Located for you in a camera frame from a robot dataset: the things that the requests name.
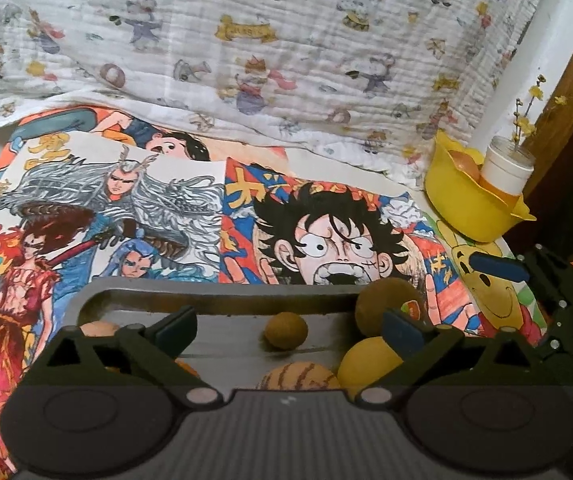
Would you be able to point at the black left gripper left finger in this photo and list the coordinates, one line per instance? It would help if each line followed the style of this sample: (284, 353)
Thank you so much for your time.
(152, 352)

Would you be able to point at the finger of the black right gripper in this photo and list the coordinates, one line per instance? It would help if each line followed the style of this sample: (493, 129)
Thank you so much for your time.
(500, 267)

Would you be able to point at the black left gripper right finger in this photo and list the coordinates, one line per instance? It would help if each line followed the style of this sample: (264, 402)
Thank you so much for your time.
(422, 348)

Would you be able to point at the small orange tangerine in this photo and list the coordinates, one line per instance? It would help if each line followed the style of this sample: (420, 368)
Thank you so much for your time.
(188, 368)

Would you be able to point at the yellow lemon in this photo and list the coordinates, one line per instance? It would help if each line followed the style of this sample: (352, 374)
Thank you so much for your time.
(365, 363)

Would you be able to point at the striped round fruit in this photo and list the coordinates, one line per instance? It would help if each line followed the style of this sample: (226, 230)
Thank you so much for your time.
(299, 376)
(99, 329)

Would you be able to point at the large kiwi with sticker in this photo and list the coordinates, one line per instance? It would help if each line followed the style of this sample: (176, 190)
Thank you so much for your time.
(386, 294)

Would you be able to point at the silver metal tray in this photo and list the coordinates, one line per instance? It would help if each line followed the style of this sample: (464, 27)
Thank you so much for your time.
(230, 350)

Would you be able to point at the small brown kiwi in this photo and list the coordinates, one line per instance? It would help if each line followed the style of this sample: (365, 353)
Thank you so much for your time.
(286, 331)

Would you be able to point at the yellow plastic bowl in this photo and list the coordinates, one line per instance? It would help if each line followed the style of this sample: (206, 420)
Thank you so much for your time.
(461, 200)

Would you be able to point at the white foam cup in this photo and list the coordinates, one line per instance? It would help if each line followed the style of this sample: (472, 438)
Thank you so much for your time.
(507, 166)

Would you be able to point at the orange fruit in bowl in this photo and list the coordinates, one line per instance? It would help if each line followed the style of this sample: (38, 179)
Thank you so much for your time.
(465, 163)

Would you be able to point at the yellow flower sprig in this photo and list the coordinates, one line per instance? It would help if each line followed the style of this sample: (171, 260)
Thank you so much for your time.
(523, 125)

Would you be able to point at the red warrior anime drawing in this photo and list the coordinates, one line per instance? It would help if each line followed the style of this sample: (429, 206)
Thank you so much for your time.
(75, 208)

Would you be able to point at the white cartoon print blanket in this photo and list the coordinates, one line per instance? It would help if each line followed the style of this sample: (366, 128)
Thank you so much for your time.
(367, 82)

